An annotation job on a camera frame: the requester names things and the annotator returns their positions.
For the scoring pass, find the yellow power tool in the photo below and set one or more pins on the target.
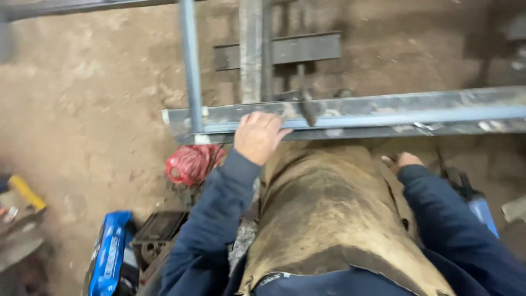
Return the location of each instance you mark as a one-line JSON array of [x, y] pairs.
[[24, 193]]

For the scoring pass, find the person's left hand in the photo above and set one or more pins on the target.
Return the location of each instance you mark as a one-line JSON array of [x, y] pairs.
[[257, 139]]

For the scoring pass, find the dark chipping hammer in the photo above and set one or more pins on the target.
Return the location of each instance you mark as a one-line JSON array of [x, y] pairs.
[[307, 105]]

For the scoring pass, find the black metal machine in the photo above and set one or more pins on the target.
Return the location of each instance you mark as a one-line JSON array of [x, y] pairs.
[[160, 230]]

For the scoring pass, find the dark metal stand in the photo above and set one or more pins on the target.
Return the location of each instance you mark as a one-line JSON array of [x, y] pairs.
[[499, 41]]

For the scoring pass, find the dark flat steel bar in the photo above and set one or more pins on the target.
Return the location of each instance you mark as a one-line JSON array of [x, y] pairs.
[[304, 48]]

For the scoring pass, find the grey steel frame bar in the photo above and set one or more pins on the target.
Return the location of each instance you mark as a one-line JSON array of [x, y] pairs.
[[82, 7]]

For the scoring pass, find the blue-grey steel tube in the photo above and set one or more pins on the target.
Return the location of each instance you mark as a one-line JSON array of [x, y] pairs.
[[191, 61]]

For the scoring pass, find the red plastic bag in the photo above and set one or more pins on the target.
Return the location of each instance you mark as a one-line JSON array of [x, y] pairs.
[[191, 164]]

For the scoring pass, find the black welding clamp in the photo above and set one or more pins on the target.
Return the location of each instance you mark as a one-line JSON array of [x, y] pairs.
[[456, 176]]

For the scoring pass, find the person's right fingers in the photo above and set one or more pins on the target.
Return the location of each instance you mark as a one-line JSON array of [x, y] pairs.
[[388, 161]]

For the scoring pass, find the long grey steel angle bar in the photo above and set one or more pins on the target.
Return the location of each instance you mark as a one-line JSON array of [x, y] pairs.
[[370, 113]]

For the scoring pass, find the blue plastic container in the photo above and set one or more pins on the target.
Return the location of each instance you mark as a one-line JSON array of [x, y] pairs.
[[485, 213]]

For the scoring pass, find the blue plastic packet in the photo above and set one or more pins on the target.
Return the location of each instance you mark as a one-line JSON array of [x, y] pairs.
[[109, 255]]

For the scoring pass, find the grey stone block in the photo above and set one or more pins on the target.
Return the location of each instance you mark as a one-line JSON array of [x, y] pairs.
[[515, 209]]

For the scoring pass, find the person's right hand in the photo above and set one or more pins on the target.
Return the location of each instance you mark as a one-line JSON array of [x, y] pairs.
[[407, 161]]

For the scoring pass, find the wide grey steel bar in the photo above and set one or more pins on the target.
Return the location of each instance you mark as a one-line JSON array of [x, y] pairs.
[[250, 49]]

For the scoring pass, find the brown leather apron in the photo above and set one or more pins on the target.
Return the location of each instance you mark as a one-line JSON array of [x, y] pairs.
[[333, 213]]

